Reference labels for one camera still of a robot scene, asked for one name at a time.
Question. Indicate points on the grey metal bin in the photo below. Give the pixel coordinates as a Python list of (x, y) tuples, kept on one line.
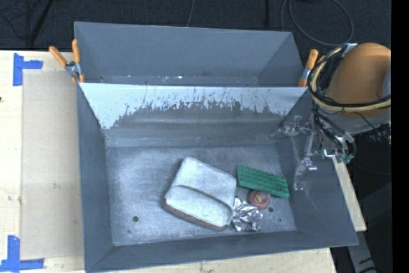
[(198, 166)]

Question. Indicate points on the grey felt pouch brown edge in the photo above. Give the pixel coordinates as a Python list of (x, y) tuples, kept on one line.
[(201, 191)]

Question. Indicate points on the red round toy food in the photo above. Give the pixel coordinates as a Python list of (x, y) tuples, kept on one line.
[(259, 199)]

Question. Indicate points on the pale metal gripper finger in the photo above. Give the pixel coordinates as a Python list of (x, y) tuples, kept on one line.
[(302, 174), (287, 130)]

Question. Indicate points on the dark green flat block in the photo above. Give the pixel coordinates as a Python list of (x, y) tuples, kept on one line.
[(263, 181)]

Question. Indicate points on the crumpled silver foil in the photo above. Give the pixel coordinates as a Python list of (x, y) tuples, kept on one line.
[(246, 215)]

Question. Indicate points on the pale wood flat board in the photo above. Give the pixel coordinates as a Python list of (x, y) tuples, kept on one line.
[(51, 169)]

